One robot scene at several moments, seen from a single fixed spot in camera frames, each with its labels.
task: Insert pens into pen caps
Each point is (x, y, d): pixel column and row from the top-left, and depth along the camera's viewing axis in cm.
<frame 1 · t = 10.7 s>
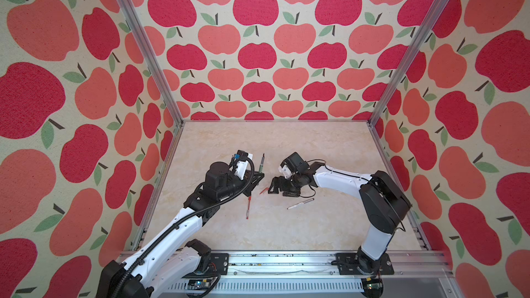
left hand: (263, 179, 73), fingers closed
right hand: (275, 196, 88), fingers open
green pen: (261, 164, 75), point 26 cm above the table
white pen right: (301, 203, 90), point 2 cm above the table

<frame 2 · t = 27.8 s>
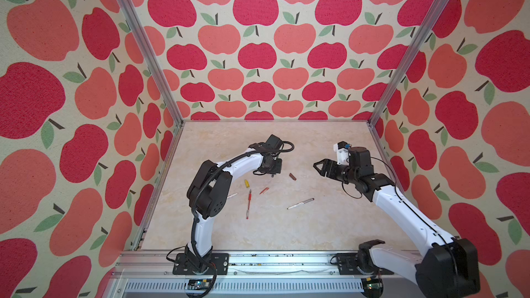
left hand: (278, 173, 94), fingers closed
right hand: (321, 170, 82), fingers open
dark red pen cap: (291, 175, 100), on the table
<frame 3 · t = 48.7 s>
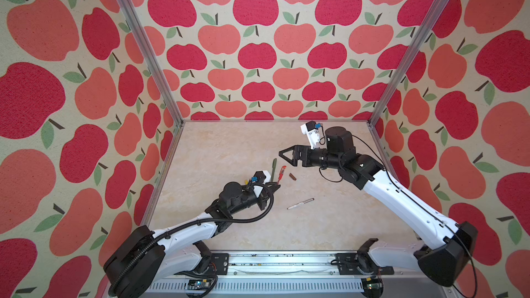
left hand: (279, 190, 73), fingers closed
right hand: (287, 157, 69), fingers open
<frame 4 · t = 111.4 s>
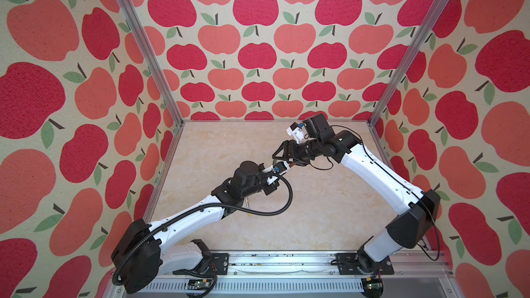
left hand: (284, 174, 74), fingers closed
right hand: (278, 162, 73), fingers open
